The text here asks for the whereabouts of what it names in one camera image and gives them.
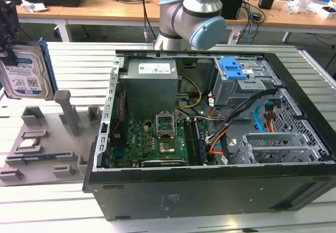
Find orange wire bundle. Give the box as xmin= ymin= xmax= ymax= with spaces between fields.
xmin=208 ymin=127 xmax=228 ymax=163

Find red wire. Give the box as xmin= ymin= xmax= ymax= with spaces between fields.
xmin=113 ymin=90 xmax=125 ymax=137

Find crumpled white paper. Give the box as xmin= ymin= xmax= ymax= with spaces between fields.
xmin=20 ymin=0 xmax=48 ymax=14

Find blue data wire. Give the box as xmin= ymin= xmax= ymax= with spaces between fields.
xmin=253 ymin=102 xmax=266 ymax=134

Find black RAM slot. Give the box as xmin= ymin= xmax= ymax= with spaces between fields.
xmin=186 ymin=118 xmax=201 ymax=166
xmin=183 ymin=118 xmax=197 ymax=166
xmin=193 ymin=118 xmax=208 ymax=166
xmin=190 ymin=118 xmax=205 ymax=166

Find CPU socket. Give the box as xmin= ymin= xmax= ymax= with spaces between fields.
xmin=159 ymin=141 xmax=175 ymax=154

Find orange power wire black plug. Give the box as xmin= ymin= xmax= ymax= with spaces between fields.
xmin=264 ymin=99 xmax=282 ymax=133

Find black box speaker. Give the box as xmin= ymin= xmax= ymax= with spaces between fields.
xmin=218 ymin=0 xmax=246 ymax=20

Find grey parts rack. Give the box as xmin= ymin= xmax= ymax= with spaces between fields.
xmin=0 ymin=90 xmax=103 ymax=188

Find black PC case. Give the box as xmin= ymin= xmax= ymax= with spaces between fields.
xmin=82 ymin=49 xmax=336 ymax=222

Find grey metal disk bay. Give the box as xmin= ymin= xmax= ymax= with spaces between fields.
xmin=230 ymin=132 xmax=330 ymax=165

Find metal socket cover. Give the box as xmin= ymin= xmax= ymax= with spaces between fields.
xmin=155 ymin=111 xmax=176 ymax=140

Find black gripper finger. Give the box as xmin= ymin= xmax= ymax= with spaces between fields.
xmin=5 ymin=43 xmax=20 ymax=67

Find grey power supply unit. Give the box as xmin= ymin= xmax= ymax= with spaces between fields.
xmin=119 ymin=59 xmax=180 ymax=113

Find white socket strip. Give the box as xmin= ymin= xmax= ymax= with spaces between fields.
xmin=227 ymin=30 xmax=242 ymax=45

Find wooden desk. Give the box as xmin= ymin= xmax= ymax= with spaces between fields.
xmin=57 ymin=0 xmax=336 ymax=44
xmin=15 ymin=3 xmax=69 ymax=44

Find hard disk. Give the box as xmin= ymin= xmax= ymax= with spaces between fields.
xmin=0 ymin=37 xmax=59 ymax=101

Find black cable bundle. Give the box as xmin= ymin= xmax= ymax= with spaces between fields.
xmin=206 ymin=87 xmax=279 ymax=146

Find silver CPU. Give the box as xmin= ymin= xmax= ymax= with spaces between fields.
xmin=18 ymin=139 xmax=40 ymax=149

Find blue plastic cage latch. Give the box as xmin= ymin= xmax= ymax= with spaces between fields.
xmin=220 ymin=57 xmax=248 ymax=81

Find yellow power wires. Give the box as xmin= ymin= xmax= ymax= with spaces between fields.
xmin=175 ymin=76 xmax=203 ymax=111

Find hanging black cable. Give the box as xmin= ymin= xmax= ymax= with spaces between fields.
xmin=141 ymin=0 xmax=150 ymax=41

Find black graphics card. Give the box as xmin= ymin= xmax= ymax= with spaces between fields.
xmin=140 ymin=159 xmax=186 ymax=168

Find clear plastic bags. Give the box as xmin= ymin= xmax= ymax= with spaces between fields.
xmin=285 ymin=0 xmax=321 ymax=15

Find grey metal drive cage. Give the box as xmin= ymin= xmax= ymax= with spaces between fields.
xmin=212 ymin=57 xmax=279 ymax=108

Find white cardboard box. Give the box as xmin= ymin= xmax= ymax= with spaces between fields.
xmin=316 ymin=5 xmax=336 ymax=20

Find green motherboard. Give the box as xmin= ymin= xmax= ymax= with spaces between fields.
xmin=109 ymin=117 xmax=218 ymax=168

